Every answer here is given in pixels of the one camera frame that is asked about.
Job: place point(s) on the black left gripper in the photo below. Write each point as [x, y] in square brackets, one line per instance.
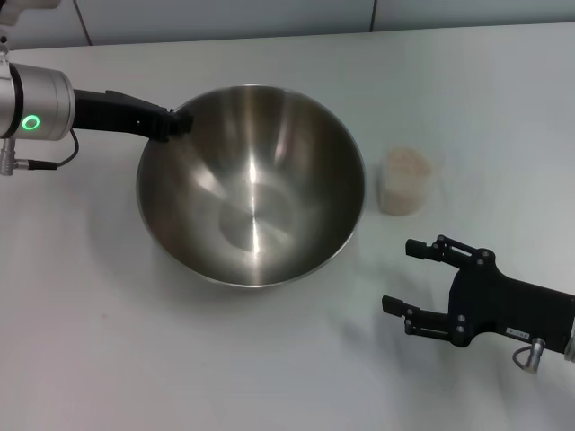
[108, 114]

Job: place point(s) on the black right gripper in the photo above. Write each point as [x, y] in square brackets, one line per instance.
[512, 310]

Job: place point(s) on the stainless steel mixing bowl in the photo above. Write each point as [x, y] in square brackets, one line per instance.
[251, 188]

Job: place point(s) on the clear plastic measuring cup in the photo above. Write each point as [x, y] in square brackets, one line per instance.
[386, 199]

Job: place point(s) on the white rice grains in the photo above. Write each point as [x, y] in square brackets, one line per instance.
[406, 161]

